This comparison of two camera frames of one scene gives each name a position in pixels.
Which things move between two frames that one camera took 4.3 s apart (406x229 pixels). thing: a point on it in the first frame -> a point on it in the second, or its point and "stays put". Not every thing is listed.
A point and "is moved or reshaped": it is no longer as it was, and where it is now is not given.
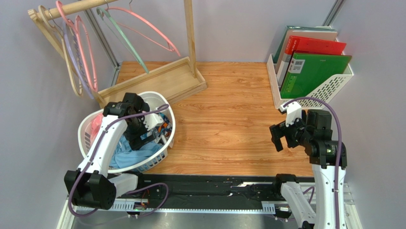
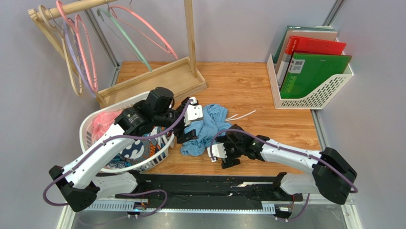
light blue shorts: [123, 155] -> [214, 121]
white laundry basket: [86, 143] stays put
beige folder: [324, 35] stays put
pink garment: [96, 125] stays put
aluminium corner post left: [104, 43] stays put
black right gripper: [282, 132] -> [228, 150]
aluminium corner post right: [333, 12] stays put
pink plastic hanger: [167, 47] is moved or reshaped
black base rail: [205, 192] stays put
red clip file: [306, 45] stays put
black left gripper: [135, 141] -> [181, 137]
